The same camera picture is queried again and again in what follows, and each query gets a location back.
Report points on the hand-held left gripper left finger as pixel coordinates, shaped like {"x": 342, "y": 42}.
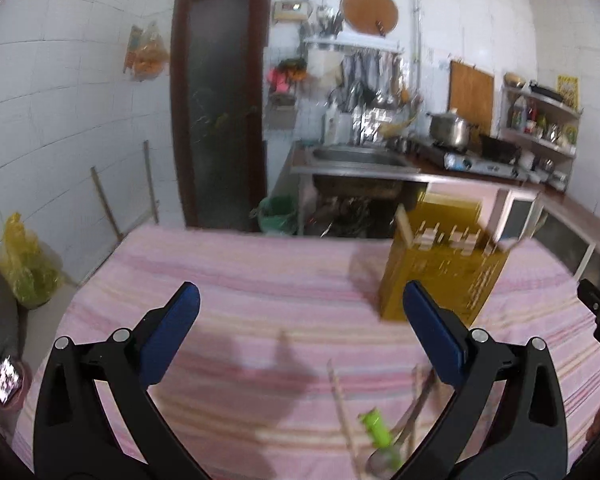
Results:
{"x": 180, "y": 320}

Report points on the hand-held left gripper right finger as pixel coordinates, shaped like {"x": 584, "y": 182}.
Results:
{"x": 432, "y": 330}

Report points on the wooden chopstick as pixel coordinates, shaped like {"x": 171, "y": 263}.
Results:
{"x": 416, "y": 385}
{"x": 342, "y": 410}

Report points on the metal spoon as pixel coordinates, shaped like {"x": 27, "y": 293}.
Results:
{"x": 415, "y": 410}

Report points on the row of hanging kitchen utensils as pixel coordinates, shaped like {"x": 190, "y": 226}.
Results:
{"x": 375, "y": 80}

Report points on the pink striped cloth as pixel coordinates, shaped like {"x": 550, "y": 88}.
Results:
{"x": 255, "y": 285}

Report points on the kitchen counter cabinet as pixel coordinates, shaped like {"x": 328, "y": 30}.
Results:
{"x": 570, "y": 205}

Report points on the wooden stick utensil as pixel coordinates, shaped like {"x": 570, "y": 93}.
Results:
{"x": 405, "y": 227}

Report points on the white framed cabinet door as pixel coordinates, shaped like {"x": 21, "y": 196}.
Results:
{"x": 517, "y": 217}

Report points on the short wooden pole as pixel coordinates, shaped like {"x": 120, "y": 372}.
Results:
{"x": 107, "y": 205}

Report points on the stack of white bowls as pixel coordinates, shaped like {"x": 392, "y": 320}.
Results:
{"x": 542, "y": 172}

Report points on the green waste bin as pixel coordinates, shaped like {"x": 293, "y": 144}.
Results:
{"x": 278, "y": 215}

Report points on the yellow plastic bag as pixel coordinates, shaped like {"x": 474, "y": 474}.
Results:
{"x": 27, "y": 265}

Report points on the steel corner shelf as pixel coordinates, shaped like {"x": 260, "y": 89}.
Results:
{"x": 540, "y": 140}

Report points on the steel gas stove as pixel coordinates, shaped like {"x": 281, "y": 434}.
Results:
{"x": 460, "y": 162}

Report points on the black wok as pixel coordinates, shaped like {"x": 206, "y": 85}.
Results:
{"x": 500, "y": 147}

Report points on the steel sink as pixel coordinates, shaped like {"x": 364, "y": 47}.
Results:
{"x": 360, "y": 157}

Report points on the cooking oil bottle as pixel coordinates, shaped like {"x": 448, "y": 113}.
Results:
{"x": 519, "y": 115}

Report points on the steel cooking pot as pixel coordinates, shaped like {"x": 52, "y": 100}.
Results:
{"x": 447, "y": 130}

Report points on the yellow mesh bag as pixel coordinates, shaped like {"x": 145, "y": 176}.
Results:
{"x": 397, "y": 125}

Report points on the brown frosted glass door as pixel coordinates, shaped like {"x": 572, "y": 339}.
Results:
{"x": 220, "y": 110}

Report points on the rectangular wooden cutting board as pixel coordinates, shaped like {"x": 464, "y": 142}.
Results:
{"x": 472, "y": 97}

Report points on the pink hanging scrubber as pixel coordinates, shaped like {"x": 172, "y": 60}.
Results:
{"x": 280, "y": 77}

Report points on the orange hanging bag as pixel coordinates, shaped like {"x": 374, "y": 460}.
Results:
{"x": 147, "y": 52}

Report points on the white hanging towel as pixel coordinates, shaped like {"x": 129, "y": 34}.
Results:
{"x": 324, "y": 66}

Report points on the steel cutlery cup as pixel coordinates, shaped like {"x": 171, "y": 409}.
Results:
{"x": 327, "y": 22}

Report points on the round wooden board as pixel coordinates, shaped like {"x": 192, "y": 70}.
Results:
{"x": 370, "y": 10}

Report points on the grey wall pipe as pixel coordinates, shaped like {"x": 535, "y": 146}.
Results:
{"x": 417, "y": 35}

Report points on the steel wall utensil rack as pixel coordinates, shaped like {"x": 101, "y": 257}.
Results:
{"x": 350, "y": 44}

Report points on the wall control box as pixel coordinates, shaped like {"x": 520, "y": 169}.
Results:
{"x": 291, "y": 11}

